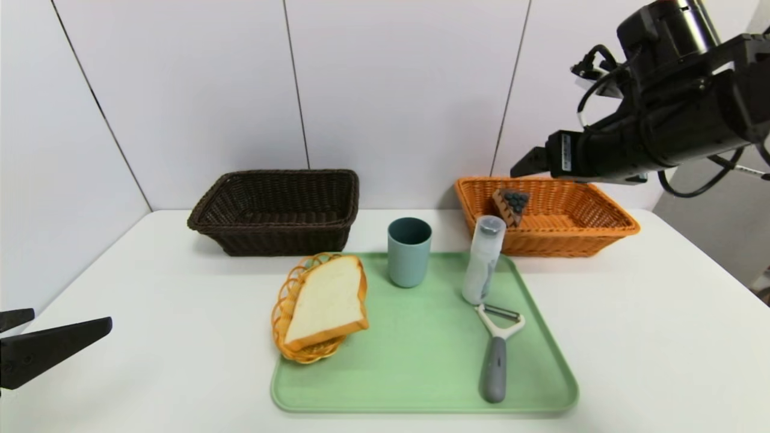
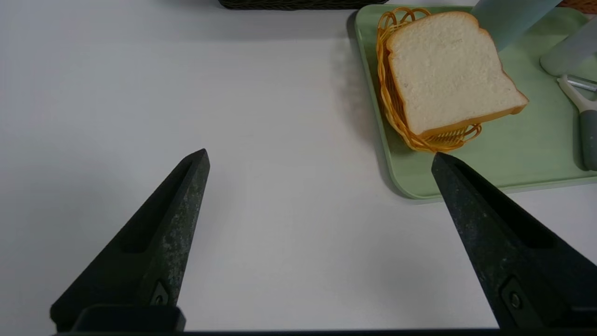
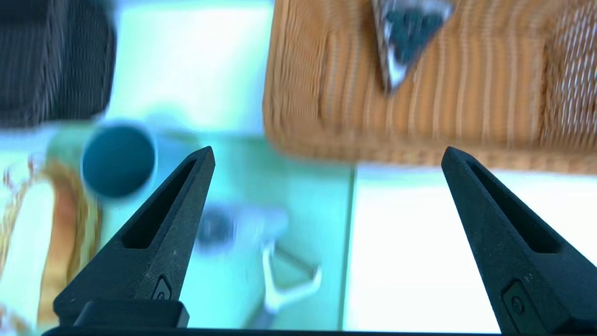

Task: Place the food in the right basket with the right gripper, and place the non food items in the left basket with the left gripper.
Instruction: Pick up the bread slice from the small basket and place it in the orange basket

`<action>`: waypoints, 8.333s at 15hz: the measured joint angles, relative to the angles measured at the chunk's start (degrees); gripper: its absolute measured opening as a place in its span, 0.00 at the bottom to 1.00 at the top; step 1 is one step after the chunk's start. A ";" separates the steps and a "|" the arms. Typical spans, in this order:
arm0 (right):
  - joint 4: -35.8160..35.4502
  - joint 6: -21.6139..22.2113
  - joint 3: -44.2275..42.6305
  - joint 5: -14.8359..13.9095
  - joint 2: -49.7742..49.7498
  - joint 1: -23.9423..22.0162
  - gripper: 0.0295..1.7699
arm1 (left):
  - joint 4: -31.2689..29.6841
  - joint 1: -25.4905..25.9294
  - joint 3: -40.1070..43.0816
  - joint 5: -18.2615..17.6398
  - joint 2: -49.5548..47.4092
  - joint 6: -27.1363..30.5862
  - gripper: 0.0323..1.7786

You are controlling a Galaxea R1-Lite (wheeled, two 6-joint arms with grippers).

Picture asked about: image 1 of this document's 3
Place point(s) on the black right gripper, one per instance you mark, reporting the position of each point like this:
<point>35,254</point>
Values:
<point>564,153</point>

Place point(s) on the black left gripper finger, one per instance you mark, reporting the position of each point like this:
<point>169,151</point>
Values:
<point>15,319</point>
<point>42,355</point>

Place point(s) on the chocolate blueberry cake slice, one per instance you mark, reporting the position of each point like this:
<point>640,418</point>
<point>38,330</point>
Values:
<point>511,204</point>

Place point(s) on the teal plastic cup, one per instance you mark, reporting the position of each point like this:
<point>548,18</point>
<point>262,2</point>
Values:
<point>409,264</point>

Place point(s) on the white bread slice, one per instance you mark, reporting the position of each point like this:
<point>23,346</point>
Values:
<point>328,300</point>

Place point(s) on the orange wicker basket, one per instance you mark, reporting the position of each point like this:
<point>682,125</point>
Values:
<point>577,243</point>

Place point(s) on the dark brown wicker basket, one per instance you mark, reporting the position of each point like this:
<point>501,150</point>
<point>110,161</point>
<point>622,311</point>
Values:
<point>240,240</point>

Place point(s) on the small yellow wicker basket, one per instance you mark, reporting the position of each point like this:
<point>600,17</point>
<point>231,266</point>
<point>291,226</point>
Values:
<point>313,353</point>

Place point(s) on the white bottle grey cap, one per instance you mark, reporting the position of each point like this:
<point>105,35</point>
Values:
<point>479,270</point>

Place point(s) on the green plastic tray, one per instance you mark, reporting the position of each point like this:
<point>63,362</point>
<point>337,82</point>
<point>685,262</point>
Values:
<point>421,349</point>

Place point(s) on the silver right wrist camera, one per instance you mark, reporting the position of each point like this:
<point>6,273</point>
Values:
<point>604,89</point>

